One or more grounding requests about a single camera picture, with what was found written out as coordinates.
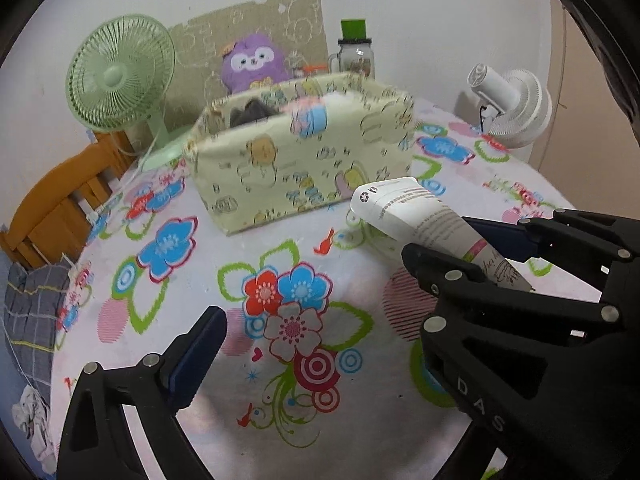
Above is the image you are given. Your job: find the white cream tube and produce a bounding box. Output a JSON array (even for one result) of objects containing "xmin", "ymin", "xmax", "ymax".
[{"xmin": 350, "ymin": 177, "xmax": 533, "ymax": 292}]

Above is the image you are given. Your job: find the pink wet wipes pack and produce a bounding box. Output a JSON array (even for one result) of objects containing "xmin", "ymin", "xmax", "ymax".
[{"xmin": 279, "ymin": 96, "xmax": 326, "ymax": 115}]

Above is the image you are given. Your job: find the dark grey sock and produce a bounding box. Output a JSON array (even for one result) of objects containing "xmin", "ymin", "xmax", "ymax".
[{"xmin": 230, "ymin": 99, "xmax": 279, "ymax": 128}]

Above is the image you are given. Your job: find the crumpled white cloth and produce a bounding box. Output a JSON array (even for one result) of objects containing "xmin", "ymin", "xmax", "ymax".
[{"xmin": 11, "ymin": 386, "xmax": 56, "ymax": 476}]

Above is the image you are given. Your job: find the grey plaid blanket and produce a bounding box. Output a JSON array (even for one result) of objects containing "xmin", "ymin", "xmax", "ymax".
[{"xmin": 3, "ymin": 261, "xmax": 70, "ymax": 401}]

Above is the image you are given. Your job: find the white standing fan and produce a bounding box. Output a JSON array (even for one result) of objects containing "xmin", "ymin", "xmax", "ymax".
[{"xmin": 468, "ymin": 63, "xmax": 553, "ymax": 150}]

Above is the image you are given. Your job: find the wooden chair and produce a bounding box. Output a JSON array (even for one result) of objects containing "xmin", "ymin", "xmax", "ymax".
[{"xmin": 1, "ymin": 131, "xmax": 136, "ymax": 269}]

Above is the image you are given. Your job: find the floral tablecloth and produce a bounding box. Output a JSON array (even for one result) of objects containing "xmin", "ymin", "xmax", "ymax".
[{"xmin": 46, "ymin": 96, "xmax": 582, "ymax": 480}]

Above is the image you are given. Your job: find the glass jar with green lid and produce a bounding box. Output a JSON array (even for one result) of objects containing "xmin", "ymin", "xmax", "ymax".
[{"xmin": 328, "ymin": 20, "xmax": 374, "ymax": 77}]

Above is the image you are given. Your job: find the cream cartoon fabric storage box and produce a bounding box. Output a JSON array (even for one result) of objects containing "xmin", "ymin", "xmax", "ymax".
[{"xmin": 183, "ymin": 73, "xmax": 414, "ymax": 234}]

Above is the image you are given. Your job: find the clear cup with cotton swabs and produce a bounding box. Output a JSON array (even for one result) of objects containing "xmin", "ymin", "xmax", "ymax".
[{"xmin": 291, "ymin": 56, "xmax": 329, "ymax": 78}]

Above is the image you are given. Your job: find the green desk fan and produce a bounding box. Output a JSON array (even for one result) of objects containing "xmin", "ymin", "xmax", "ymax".
[{"xmin": 65, "ymin": 14, "xmax": 189, "ymax": 171}]

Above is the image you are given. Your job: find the cartoon patterned cardboard panel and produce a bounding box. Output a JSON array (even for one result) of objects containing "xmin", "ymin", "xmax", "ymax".
[{"xmin": 164, "ymin": 0, "xmax": 329, "ymax": 130}]

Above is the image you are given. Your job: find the purple plush toy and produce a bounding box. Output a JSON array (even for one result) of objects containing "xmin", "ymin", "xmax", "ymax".
[{"xmin": 221, "ymin": 34, "xmax": 292, "ymax": 94}]

